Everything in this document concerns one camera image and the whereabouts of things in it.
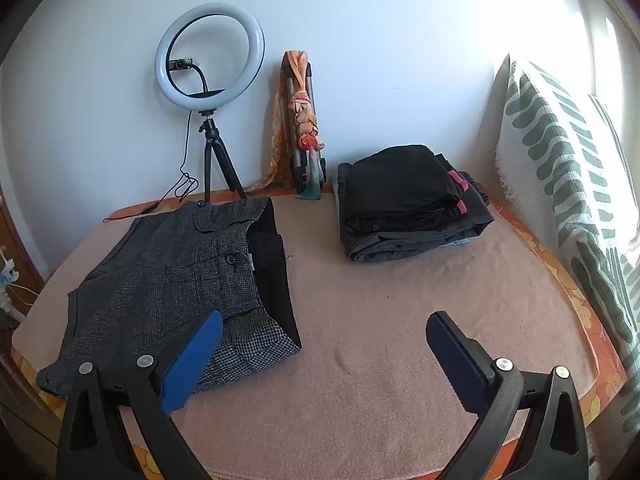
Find white ring light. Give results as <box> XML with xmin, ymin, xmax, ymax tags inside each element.
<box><xmin>154</xmin><ymin>2</ymin><xmax>265</xmax><ymax>113</ymax></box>

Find grey houndstooth pants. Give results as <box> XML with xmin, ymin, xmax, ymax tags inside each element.
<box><xmin>36</xmin><ymin>196</ymin><xmax>302</xmax><ymax>401</ymax></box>

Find white cables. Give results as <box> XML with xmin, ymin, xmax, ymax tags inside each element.
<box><xmin>0</xmin><ymin>245</ymin><xmax>36</xmax><ymax>321</ymax></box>

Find orange patterned scarf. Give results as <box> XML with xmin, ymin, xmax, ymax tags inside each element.
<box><xmin>257</xmin><ymin>50</ymin><xmax>328</xmax><ymax>202</ymax></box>

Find pink blanket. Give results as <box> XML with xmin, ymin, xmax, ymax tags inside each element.
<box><xmin>10</xmin><ymin>195</ymin><xmax>601</xmax><ymax>480</ymax></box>

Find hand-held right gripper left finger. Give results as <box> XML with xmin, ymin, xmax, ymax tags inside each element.
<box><xmin>56</xmin><ymin>310</ymin><xmax>224</xmax><ymax>480</ymax></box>

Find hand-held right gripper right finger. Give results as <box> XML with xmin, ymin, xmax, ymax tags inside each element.
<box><xmin>425</xmin><ymin>311</ymin><xmax>591</xmax><ymax>480</ymax></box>

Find green patterned white pillow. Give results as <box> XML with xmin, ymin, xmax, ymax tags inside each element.
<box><xmin>494</xmin><ymin>52</ymin><xmax>640</xmax><ymax>436</ymax></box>

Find black gooseneck phone holder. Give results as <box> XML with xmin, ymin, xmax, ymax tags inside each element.
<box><xmin>168</xmin><ymin>58</ymin><xmax>226</xmax><ymax>98</ymax></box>

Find black ring light cable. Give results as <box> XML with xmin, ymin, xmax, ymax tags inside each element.
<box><xmin>103</xmin><ymin>110</ymin><xmax>201</xmax><ymax>223</ymax></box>

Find black mini tripod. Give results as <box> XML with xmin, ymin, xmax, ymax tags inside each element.
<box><xmin>198</xmin><ymin>111</ymin><xmax>247</xmax><ymax>203</ymax></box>

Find window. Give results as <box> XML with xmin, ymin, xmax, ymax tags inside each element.
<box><xmin>585</xmin><ymin>10</ymin><xmax>640</xmax><ymax>161</ymax></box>

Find black folded pants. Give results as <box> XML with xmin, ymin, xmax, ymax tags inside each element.
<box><xmin>337</xmin><ymin>144</ymin><xmax>468</xmax><ymax>233</ymax></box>

